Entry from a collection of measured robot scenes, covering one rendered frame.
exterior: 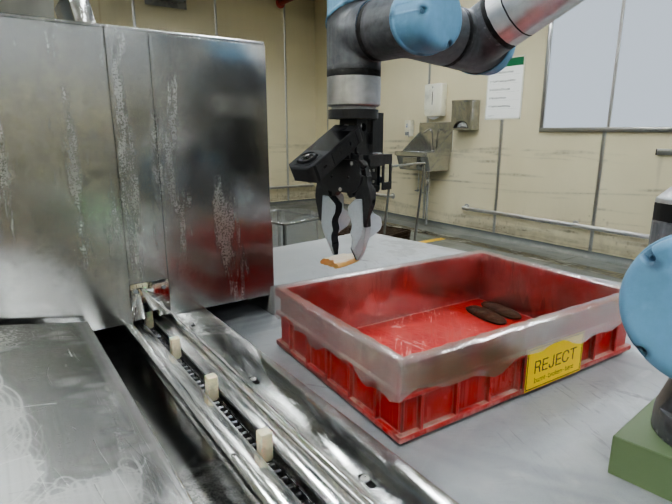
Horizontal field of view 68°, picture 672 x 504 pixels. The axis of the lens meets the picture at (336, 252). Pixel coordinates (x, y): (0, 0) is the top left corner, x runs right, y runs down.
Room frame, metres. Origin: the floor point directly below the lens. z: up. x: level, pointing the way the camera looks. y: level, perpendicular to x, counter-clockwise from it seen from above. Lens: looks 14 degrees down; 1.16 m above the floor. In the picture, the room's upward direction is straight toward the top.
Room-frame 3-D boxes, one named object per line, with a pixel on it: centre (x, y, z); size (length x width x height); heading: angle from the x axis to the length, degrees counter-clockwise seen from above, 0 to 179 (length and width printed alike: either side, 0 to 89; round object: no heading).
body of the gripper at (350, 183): (0.73, -0.03, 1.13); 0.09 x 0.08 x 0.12; 141
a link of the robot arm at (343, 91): (0.73, -0.02, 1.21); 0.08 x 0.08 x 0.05
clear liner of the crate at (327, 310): (0.73, -0.18, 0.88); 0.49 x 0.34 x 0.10; 122
